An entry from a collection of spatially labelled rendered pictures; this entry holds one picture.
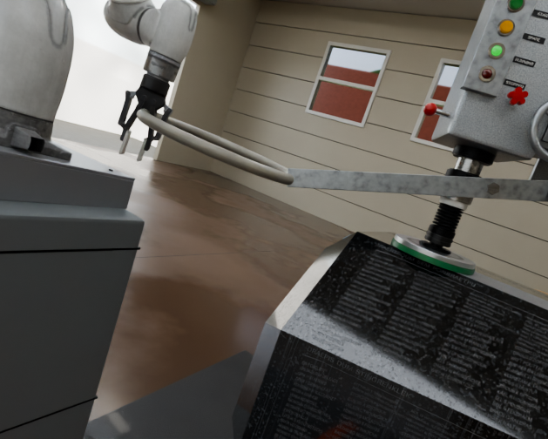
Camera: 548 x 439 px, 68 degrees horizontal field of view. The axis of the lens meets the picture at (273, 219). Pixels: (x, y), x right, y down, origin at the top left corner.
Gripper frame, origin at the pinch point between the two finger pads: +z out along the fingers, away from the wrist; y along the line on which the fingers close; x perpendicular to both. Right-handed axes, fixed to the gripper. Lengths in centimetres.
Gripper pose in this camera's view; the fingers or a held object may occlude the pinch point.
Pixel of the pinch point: (133, 146)
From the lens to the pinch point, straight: 124.2
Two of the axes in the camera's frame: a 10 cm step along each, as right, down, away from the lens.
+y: 9.2, 3.7, 1.3
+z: -3.9, 9.0, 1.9
